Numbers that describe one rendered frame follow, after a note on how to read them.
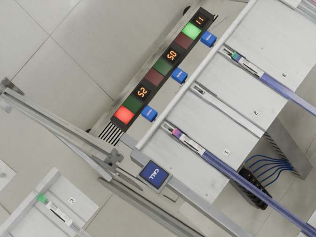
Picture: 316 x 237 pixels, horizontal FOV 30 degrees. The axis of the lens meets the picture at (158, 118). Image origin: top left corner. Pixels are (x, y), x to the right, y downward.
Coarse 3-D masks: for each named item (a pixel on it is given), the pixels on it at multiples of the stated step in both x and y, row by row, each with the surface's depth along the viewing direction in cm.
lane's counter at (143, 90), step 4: (140, 84) 132; (136, 88) 132; (140, 88) 132; (144, 88) 132; (136, 92) 132; (140, 92) 132; (144, 92) 132; (148, 92) 132; (140, 96) 132; (144, 96) 132; (144, 100) 131
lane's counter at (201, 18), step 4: (200, 12) 137; (196, 16) 136; (200, 16) 136; (204, 16) 136; (192, 20) 136; (196, 20) 136; (200, 20) 136; (204, 20) 136; (208, 20) 136; (200, 24) 136; (204, 24) 136
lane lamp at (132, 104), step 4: (132, 96) 132; (128, 100) 131; (132, 100) 131; (136, 100) 131; (124, 104) 131; (128, 104) 131; (132, 104) 131; (136, 104) 131; (140, 104) 131; (128, 108) 131; (132, 108) 131; (136, 108) 131
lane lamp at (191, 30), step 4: (188, 24) 136; (192, 24) 136; (184, 28) 136; (188, 28) 136; (192, 28) 136; (196, 28) 136; (184, 32) 135; (188, 32) 135; (192, 32) 135; (196, 32) 135; (192, 36) 135; (196, 36) 135
